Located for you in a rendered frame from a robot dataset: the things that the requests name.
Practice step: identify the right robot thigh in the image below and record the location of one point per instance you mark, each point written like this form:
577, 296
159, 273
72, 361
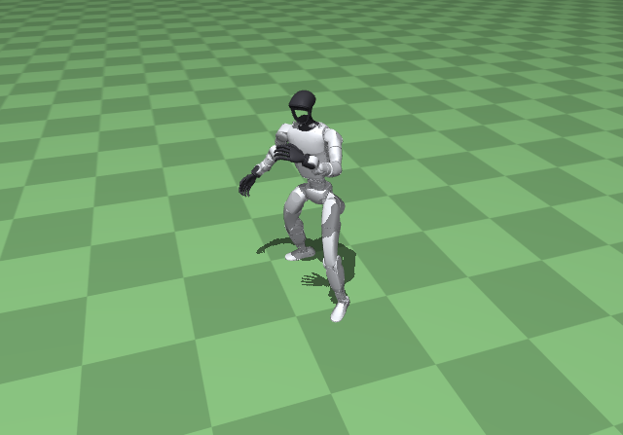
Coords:
293, 208

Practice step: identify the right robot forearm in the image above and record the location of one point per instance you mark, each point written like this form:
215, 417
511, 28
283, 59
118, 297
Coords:
266, 164

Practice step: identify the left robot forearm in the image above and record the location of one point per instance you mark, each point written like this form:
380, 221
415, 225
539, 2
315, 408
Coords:
325, 169

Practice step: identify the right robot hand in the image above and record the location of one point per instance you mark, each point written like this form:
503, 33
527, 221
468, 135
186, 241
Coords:
248, 181

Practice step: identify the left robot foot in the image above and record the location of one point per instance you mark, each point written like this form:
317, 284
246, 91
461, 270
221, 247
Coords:
339, 311

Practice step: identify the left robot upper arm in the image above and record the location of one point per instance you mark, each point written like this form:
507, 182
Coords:
334, 140

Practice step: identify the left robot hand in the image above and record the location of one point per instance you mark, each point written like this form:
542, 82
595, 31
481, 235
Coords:
294, 155

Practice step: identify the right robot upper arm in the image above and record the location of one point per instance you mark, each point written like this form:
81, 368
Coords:
280, 139

